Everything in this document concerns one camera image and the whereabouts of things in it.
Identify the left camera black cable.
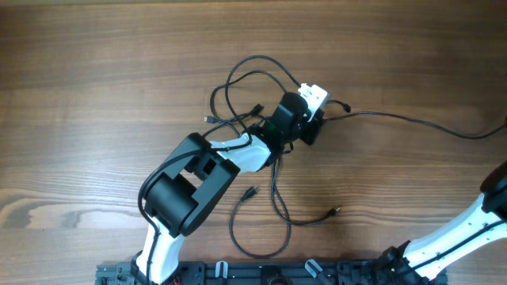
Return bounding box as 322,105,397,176
137,55,302,285

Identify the thick black USB cable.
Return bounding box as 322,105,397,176
270,98,507,227

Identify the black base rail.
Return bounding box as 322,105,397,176
94,259,448,285

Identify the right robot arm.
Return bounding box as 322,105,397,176
384,163,506,284

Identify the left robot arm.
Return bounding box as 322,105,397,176
132,86,330,284

